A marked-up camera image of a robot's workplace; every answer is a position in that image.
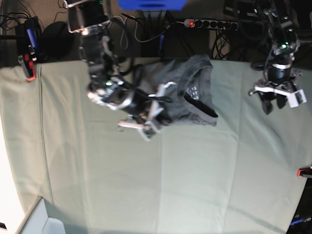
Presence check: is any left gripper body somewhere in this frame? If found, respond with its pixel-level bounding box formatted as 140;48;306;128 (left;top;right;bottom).
264;63;293;85

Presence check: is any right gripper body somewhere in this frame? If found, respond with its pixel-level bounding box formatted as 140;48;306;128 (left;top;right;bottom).
120;89;154;116

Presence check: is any grey t-shirt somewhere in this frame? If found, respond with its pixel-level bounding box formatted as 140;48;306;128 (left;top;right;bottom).
134;55;218;126

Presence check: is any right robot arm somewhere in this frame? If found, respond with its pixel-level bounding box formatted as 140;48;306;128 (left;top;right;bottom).
65;0;153;118

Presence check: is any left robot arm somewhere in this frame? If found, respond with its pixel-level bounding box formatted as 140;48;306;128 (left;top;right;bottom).
249;0;307;115

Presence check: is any light green table cloth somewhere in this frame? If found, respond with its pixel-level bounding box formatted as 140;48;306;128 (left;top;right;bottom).
0;61;312;234

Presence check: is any black power strip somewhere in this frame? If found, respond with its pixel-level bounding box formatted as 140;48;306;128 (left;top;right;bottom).
183;19;238;31

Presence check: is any red clamp at right edge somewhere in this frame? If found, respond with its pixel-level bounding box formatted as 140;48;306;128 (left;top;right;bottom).
297;167;312;179

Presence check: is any blue box at top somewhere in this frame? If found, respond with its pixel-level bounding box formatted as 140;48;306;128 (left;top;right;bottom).
118;0;187;10

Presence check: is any black round bag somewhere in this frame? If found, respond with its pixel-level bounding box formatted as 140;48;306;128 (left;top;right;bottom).
39;21;75;60

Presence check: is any red clamp at left corner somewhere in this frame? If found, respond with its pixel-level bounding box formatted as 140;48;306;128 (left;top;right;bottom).
15;17;39;81

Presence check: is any white bin at bottom left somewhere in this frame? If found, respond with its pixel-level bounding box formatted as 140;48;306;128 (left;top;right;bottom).
15;196;66;234

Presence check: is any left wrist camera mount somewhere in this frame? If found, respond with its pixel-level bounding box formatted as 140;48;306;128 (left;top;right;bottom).
248;69;308;109

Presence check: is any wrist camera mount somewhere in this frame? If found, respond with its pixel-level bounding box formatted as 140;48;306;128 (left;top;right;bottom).
248;69;308;109
118;81;176;141

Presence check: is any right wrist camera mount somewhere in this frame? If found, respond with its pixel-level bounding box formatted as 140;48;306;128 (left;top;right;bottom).
118;81;176;141

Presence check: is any white cable on floor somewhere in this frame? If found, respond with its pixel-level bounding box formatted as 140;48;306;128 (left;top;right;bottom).
107;14;171;49

